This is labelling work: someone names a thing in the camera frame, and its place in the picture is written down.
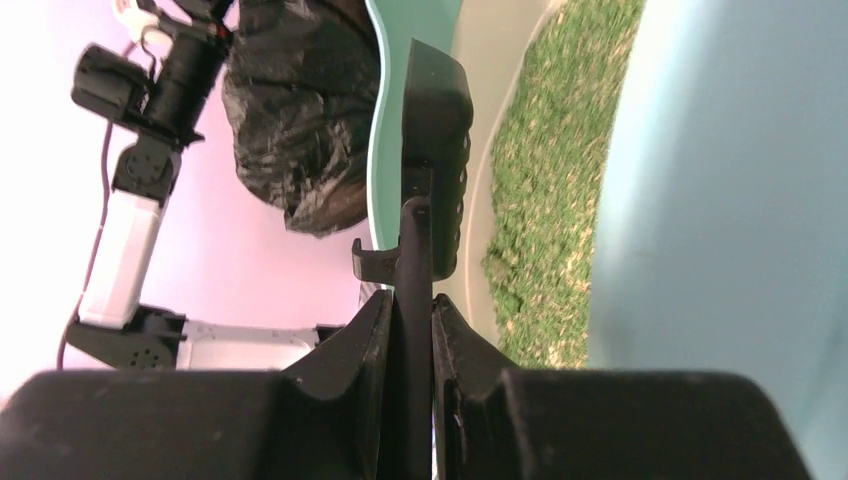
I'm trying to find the bin with black bag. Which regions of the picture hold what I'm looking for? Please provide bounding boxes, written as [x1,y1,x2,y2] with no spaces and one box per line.
[222,1,381,238]

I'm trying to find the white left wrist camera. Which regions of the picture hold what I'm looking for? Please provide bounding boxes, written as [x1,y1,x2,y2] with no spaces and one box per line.
[109,0,173,47]

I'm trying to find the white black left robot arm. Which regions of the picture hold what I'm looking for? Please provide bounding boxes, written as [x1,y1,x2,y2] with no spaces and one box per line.
[62,1,336,371]

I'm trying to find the teal litter box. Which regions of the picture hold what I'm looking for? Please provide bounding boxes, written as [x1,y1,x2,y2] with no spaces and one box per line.
[364,0,848,480]

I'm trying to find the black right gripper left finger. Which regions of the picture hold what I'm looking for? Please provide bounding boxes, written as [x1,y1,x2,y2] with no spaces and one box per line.
[1,292,392,479]

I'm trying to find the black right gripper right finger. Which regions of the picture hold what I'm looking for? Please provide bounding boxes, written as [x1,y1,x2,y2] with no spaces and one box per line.
[432,294,809,479]

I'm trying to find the black litter scoop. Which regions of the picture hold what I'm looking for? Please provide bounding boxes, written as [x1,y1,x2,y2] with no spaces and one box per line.
[352,39,473,479]

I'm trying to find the green litter pellets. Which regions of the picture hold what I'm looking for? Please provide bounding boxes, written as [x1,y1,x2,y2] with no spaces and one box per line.
[483,1,643,368]

